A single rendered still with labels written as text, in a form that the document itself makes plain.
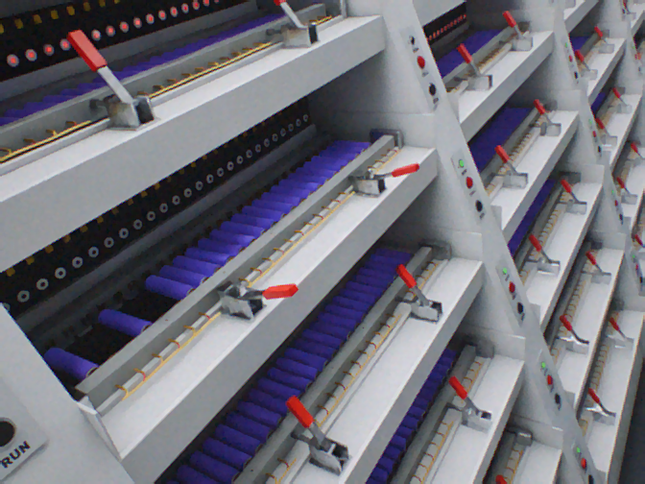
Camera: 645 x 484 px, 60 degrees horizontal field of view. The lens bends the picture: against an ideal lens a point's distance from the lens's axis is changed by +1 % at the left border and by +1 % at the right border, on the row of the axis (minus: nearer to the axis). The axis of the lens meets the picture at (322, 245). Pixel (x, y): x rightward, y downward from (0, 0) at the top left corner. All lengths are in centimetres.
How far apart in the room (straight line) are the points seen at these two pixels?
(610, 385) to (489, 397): 63
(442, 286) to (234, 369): 43
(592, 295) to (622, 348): 21
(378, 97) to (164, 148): 44
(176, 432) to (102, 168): 22
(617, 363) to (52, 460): 138
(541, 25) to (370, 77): 71
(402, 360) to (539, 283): 52
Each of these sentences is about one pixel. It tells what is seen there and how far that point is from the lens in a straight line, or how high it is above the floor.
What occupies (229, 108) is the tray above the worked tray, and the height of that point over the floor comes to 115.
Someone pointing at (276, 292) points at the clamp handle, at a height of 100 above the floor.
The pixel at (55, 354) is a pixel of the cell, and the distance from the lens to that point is 57.
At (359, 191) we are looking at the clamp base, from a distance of 73.
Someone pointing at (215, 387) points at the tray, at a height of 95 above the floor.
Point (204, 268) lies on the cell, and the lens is 61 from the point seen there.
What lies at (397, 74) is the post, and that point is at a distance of 84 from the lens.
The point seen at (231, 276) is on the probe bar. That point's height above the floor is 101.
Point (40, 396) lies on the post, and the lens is 44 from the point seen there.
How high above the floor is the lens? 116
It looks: 17 degrees down
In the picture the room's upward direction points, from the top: 27 degrees counter-clockwise
